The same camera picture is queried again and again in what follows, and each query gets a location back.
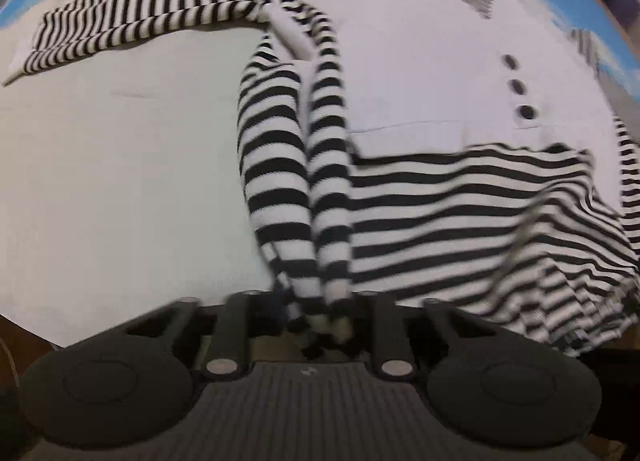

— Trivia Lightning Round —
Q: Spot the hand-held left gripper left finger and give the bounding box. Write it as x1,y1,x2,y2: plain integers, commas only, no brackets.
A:
124,290,282,376

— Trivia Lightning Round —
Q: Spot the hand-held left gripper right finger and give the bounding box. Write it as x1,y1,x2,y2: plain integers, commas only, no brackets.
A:
356,290,497,378

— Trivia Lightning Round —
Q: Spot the black white striped top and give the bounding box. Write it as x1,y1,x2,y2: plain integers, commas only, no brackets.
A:
2,0,640,360

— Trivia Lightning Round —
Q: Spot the white blue fan-print bed sheet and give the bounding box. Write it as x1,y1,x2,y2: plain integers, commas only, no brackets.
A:
0,0,640,348

